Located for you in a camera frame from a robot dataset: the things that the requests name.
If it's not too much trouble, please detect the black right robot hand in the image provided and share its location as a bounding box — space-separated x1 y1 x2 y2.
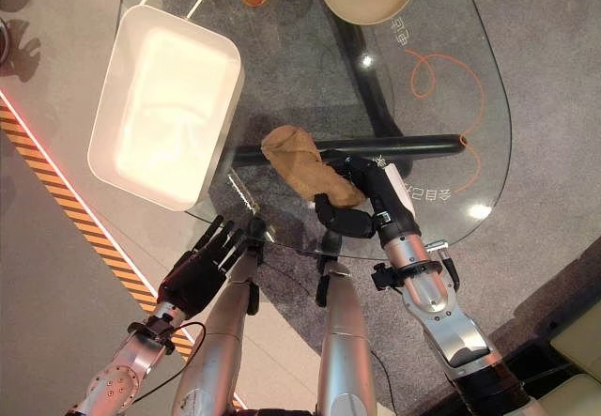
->
313 154 423 239

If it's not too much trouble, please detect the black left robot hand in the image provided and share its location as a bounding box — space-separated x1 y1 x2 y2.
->
156 214 247 319

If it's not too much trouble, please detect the brown cloth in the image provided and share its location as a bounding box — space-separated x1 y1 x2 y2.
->
260 124 367 209

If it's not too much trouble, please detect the white rectangular basket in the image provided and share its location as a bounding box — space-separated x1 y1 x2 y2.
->
86 4 244 212

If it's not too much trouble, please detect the silver left robot leg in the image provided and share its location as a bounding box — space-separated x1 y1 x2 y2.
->
171 218 268 416

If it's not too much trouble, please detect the silver robot leg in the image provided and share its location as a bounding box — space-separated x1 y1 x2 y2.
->
171 218 268 416
315 252 379 416

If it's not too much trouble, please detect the silver right robot leg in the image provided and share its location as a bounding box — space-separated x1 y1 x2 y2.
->
315 252 379 416

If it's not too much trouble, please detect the cream sofa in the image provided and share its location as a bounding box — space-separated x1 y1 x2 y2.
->
534 317 601 416

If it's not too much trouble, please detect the black table leg frame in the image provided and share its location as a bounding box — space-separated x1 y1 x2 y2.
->
232 11 469 177

